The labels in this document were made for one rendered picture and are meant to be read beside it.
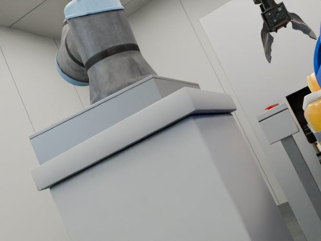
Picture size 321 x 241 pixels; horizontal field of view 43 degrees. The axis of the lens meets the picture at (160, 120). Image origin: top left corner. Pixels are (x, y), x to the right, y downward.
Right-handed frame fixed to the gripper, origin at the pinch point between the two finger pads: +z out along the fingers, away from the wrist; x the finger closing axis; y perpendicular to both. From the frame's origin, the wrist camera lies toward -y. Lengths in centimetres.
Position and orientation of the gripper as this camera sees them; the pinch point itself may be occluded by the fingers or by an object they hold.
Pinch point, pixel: (293, 52)
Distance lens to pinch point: 131.6
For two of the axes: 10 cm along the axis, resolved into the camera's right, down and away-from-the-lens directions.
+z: 4.1, 9.0, -1.4
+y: -3.2, 0.0, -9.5
